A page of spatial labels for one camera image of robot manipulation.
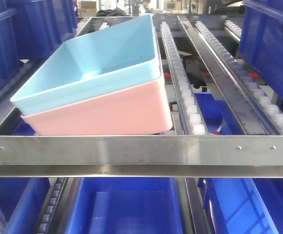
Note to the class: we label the pink plastic box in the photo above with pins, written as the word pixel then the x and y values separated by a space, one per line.
pixel 138 110

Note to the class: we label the light blue plastic box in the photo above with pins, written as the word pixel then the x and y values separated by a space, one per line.
pixel 97 63

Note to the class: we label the blue bin on right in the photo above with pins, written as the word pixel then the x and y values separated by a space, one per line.
pixel 261 44

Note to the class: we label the blue bin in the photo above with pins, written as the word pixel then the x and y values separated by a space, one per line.
pixel 21 200
pixel 125 205
pixel 261 44
pixel 243 205

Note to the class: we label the blue bin middle level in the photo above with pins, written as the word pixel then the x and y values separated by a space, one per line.
pixel 217 115

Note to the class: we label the white roller conveyor track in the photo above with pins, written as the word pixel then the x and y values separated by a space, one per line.
pixel 191 118

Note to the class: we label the blue bin lower right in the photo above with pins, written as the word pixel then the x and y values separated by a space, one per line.
pixel 243 205

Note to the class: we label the cardboard box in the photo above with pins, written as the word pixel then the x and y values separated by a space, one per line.
pixel 87 8

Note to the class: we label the blue bins on left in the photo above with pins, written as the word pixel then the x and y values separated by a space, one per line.
pixel 32 29

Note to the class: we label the blue bin lower centre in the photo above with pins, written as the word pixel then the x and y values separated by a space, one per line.
pixel 125 205

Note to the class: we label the grey roller track lower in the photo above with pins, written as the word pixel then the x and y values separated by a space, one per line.
pixel 52 206

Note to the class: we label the blue bin lower left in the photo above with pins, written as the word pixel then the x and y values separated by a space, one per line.
pixel 21 200

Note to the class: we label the metal shelf rack frame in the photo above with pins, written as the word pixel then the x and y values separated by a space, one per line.
pixel 258 153

